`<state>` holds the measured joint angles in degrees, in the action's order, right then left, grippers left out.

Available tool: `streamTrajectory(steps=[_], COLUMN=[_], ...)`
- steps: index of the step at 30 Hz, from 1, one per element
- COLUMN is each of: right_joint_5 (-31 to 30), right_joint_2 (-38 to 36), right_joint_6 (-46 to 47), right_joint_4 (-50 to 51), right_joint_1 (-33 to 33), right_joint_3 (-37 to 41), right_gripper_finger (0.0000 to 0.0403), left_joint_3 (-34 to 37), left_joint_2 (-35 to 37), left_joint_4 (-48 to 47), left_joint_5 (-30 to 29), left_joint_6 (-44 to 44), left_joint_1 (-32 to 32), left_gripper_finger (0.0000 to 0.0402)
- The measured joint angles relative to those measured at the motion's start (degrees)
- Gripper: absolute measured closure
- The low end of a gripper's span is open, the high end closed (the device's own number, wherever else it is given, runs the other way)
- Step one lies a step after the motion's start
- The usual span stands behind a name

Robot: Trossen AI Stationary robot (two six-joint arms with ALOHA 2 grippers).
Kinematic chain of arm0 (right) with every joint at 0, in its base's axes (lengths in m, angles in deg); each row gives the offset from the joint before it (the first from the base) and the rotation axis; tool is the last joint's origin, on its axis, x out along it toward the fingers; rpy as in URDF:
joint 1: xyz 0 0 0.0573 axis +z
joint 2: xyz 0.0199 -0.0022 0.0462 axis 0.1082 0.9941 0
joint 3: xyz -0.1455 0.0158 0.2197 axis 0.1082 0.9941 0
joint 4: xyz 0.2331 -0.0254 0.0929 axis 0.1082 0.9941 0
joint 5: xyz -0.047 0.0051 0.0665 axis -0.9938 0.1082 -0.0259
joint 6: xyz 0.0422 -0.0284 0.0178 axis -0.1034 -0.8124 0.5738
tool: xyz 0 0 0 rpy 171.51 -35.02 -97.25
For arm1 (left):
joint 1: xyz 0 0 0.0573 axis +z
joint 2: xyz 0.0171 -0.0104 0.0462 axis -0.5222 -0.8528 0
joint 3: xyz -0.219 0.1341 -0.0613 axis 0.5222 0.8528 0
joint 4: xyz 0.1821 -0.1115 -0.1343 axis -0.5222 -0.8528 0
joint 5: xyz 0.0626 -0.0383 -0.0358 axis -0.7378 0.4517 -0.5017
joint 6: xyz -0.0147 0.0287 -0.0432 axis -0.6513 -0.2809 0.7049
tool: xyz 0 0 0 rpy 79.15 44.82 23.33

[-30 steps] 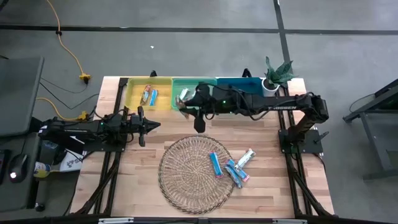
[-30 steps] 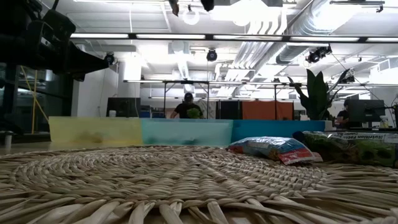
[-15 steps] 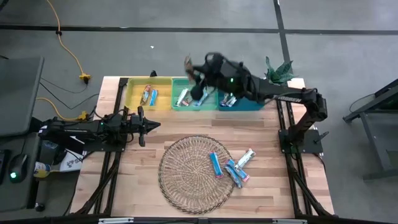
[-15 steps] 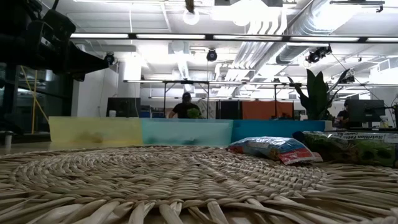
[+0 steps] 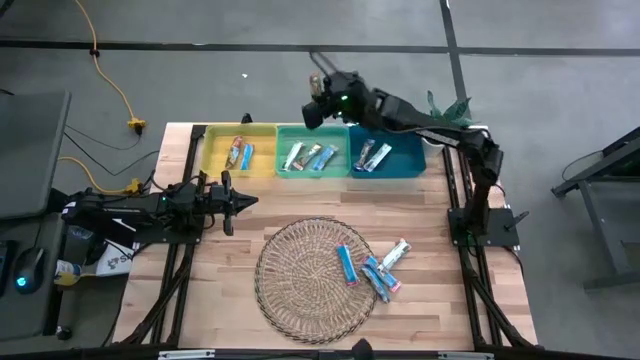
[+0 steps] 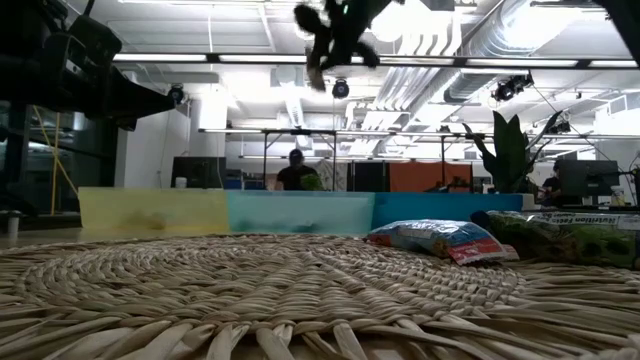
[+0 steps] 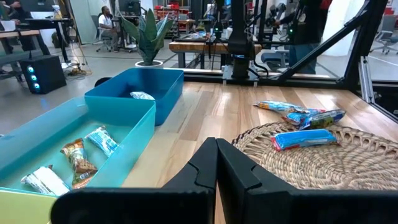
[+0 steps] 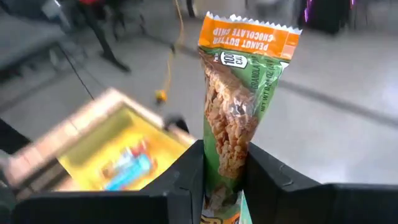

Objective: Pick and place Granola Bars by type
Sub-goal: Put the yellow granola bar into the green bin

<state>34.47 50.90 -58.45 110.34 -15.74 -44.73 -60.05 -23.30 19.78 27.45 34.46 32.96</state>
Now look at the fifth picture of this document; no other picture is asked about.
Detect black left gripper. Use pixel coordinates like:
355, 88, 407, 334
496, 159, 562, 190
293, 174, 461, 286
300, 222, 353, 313
207, 171, 259, 238

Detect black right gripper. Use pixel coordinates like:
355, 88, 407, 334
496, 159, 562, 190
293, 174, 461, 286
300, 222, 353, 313
301, 69, 374, 131

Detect green orange granola bar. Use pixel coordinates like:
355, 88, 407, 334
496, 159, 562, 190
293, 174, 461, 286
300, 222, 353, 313
308, 72, 325, 100

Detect red green granola bar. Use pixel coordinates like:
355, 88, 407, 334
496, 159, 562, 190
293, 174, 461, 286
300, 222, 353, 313
224, 135, 245, 170

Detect green brown granola bar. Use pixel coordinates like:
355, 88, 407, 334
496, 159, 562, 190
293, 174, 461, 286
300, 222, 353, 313
292, 143, 324, 172

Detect dark blue granola bar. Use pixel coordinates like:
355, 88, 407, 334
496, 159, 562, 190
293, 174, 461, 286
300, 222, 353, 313
352, 138, 376, 173

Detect yellow plastic bin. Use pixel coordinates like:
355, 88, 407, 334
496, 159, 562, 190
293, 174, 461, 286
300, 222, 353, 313
201, 123, 278, 179

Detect teal plastic bin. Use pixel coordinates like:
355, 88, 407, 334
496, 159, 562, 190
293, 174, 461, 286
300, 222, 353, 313
275, 124, 351, 180

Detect black floor tape strip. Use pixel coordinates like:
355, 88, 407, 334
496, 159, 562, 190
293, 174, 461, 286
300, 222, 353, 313
438, 0, 469, 126
0, 38, 640, 57

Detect blue plastic bin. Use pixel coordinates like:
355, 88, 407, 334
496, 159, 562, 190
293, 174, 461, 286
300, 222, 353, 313
348, 123, 427, 180

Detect round woven straw placemat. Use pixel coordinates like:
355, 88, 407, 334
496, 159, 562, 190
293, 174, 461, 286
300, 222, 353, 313
253, 216, 378, 345

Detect white printed bag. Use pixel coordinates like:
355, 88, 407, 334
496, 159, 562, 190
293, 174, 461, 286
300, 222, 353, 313
94, 239, 136, 278

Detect potted plant white pot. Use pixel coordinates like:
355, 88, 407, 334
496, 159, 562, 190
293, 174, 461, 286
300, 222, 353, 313
422, 89, 476, 157

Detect black container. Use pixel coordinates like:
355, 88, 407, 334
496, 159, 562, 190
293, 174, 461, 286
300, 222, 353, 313
64, 222, 109, 266

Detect yellow white bottle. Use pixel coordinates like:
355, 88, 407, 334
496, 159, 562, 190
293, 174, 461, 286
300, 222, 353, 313
53, 259, 84, 287

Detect grey desk top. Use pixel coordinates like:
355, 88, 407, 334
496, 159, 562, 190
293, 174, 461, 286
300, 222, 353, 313
0, 89, 72, 221

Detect black computer mouse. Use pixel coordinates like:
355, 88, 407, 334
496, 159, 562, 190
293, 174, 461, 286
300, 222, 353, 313
12, 246, 46, 295

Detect grey side table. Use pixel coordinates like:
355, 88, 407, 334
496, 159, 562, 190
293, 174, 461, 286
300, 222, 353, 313
0, 212, 69, 341

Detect black aluminium frame rails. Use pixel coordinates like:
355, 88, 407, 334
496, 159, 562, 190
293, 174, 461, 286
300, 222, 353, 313
112, 123, 209, 351
439, 124, 539, 351

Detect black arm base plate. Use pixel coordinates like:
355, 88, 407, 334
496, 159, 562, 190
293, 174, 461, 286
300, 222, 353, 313
133, 205, 207, 246
447, 207, 521, 250

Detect yellow extension cable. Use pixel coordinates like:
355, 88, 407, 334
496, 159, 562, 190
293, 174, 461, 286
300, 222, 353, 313
57, 156, 145, 196

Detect orange extension cable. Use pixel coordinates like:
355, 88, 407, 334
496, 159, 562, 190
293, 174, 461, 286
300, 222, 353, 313
73, 0, 147, 135

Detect black floor cable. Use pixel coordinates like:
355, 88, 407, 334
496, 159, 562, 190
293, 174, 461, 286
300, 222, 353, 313
62, 130, 161, 177
63, 123, 144, 151

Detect silver metal bracket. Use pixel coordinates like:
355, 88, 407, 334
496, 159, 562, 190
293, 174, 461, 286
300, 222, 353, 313
158, 349, 216, 360
437, 352, 495, 360

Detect grey metal desk frame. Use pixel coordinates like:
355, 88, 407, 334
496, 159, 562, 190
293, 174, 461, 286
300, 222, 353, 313
551, 124, 640, 291

